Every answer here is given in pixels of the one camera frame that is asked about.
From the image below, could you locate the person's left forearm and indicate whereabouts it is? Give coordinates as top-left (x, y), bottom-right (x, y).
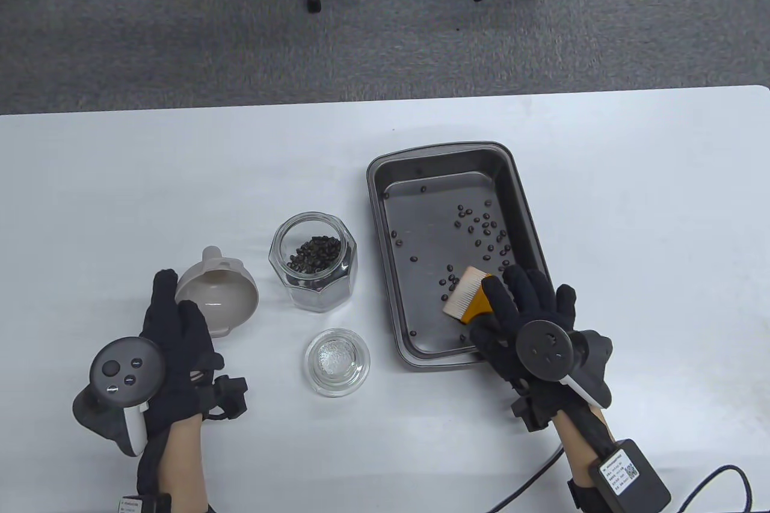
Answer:
top-left (136, 417), bottom-right (208, 513)

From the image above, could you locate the person's right hand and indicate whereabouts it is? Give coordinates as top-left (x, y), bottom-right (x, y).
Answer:
top-left (469, 264), bottom-right (578, 396)

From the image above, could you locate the person's left hand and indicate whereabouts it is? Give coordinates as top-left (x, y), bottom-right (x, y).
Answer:
top-left (137, 269), bottom-right (224, 440)

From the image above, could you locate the black hand controller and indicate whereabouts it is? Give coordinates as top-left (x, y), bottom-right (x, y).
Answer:
top-left (72, 337), bottom-right (167, 457)
top-left (516, 321), bottom-right (614, 411)

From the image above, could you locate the clear glass jar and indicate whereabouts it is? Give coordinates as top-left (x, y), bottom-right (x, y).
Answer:
top-left (268, 212), bottom-right (359, 313)

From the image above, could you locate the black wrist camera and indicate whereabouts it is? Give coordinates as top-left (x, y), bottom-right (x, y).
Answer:
top-left (192, 375), bottom-right (248, 420)
top-left (511, 381), bottom-right (566, 432)

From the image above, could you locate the dark metal baking tray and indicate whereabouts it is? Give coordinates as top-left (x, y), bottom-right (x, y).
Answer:
top-left (366, 141), bottom-right (555, 370)

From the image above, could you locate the black right hand controller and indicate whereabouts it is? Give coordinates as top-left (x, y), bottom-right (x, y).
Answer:
top-left (516, 321), bottom-right (614, 411)

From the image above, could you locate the beige plastic funnel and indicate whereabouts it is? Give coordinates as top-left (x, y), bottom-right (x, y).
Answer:
top-left (174, 246), bottom-right (260, 338)

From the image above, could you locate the orange handled bristle brush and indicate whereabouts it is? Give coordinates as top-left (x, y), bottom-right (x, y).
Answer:
top-left (443, 265), bottom-right (497, 322)

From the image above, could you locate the black left hand controller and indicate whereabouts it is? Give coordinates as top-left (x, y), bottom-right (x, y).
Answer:
top-left (72, 337), bottom-right (167, 457)

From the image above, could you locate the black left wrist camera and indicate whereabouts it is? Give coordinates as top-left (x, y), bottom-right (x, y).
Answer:
top-left (192, 375), bottom-right (248, 420)

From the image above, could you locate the group of coffee beans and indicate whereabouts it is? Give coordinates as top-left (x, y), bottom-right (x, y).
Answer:
top-left (385, 185), bottom-right (521, 340)

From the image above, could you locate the black labelled right wrist box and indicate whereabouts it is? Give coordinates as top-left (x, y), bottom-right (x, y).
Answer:
top-left (588, 440), bottom-right (671, 513)

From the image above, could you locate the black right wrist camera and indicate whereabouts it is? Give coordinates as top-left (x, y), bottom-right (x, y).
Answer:
top-left (511, 381), bottom-right (566, 432)

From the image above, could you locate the clear glass jar lid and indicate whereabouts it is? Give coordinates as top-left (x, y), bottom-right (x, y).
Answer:
top-left (303, 328), bottom-right (371, 398)

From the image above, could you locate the small labelled left wrist box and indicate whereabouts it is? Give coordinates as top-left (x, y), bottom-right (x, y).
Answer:
top-left (115, 494), bottom-right (172, 513)

